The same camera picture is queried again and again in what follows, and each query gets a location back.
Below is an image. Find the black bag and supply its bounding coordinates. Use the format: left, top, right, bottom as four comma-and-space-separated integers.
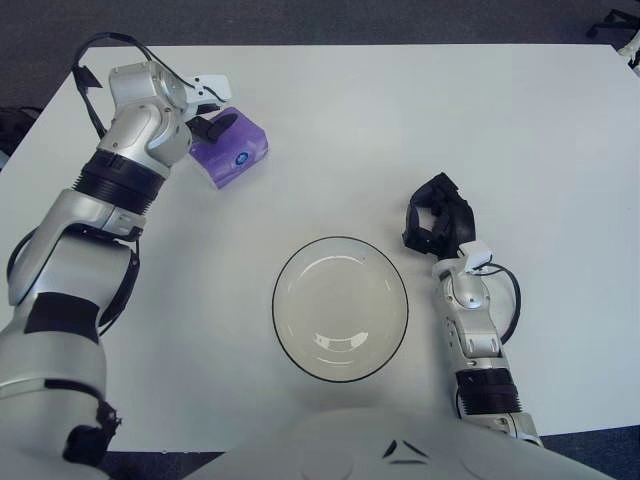
0, 107, 44, 156

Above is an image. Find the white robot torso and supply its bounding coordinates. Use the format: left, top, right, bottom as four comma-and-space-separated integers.
204, 407, 640, 480

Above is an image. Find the white plate black rim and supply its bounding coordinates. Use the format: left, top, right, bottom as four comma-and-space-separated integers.
271, 235, 411, 385

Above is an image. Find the purple tissue paper pack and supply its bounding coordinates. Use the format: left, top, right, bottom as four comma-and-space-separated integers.
191, 107, 271, 192

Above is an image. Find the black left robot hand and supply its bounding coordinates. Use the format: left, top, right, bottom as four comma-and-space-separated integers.
185, 112, 239, 144

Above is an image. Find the black office chair base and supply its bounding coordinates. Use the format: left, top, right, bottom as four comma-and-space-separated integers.
587, 8, 640, 37

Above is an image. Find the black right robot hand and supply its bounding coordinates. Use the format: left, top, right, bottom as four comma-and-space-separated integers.
401, 172, 477, 260

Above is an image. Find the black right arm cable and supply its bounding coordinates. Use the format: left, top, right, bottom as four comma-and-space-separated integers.
479, 262, 522, 346

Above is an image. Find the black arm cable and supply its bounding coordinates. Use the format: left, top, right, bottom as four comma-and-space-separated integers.
5, 32, 224, 337
479, 262, 522, 346

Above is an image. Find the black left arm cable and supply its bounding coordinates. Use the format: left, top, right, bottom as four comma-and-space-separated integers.
5, 32, 224, 337

